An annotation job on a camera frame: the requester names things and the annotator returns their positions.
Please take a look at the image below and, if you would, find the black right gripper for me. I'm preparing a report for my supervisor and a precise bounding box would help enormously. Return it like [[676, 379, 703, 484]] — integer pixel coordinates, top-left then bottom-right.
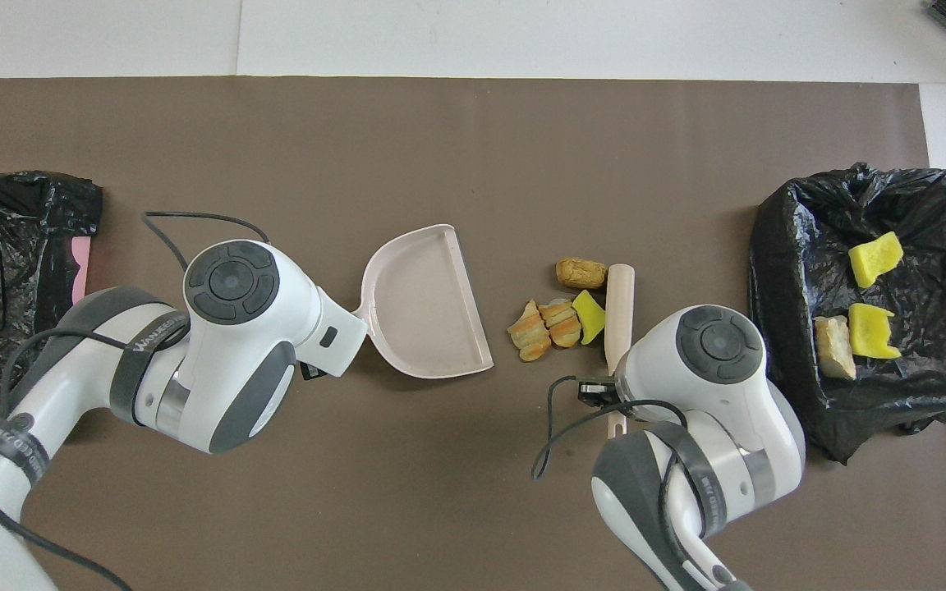
[[577, 375, 620, 405]]

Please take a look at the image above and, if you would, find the yellow sponge wedge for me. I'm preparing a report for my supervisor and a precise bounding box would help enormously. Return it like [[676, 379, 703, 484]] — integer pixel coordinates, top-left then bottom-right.
[[572, 289, 608, 346]]

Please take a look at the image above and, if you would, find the striped bread piece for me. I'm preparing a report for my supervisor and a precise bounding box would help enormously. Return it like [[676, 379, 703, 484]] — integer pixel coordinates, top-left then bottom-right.
[[507, 300, 552, 363], [539, 298, 582, 349]]

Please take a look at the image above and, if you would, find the beige hand brush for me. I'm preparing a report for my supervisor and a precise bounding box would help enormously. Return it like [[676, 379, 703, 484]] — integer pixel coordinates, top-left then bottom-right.
[[603, 263, 636, 440]]

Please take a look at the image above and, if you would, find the brown bread roll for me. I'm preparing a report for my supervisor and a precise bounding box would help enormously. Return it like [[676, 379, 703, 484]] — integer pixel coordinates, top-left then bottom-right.
[[555, 258, 608, 290]]

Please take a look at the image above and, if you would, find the beige plastic dustpan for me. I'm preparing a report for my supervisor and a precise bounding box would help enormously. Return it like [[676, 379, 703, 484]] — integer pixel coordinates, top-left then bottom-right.
[[356, 223, 495, 380]]

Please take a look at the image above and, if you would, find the grey beige foam chunk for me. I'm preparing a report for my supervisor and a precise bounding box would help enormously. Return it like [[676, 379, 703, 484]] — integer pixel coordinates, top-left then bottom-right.
[[815, 315, 857, 380]]

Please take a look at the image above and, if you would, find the yellow sponge piece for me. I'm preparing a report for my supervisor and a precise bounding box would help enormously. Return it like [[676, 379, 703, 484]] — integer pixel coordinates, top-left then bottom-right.
[[848, 231, 905, 289], [848, 303, 902, 360]]

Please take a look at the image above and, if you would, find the brown table mat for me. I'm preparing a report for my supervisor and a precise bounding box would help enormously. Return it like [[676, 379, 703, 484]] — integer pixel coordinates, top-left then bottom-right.
[[0, 76, 946, 591]]

